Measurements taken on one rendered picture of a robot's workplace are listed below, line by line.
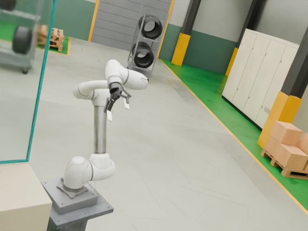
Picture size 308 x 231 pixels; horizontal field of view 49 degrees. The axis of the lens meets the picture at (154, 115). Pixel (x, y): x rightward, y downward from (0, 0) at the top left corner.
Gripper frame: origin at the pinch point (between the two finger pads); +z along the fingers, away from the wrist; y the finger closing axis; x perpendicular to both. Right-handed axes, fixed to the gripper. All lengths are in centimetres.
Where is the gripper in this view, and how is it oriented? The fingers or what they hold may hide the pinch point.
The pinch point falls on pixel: (118, 113)
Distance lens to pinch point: 191.8
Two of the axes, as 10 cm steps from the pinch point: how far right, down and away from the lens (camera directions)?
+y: -7.6, 4.8, 4.3
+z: 1.5, 7.8, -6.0
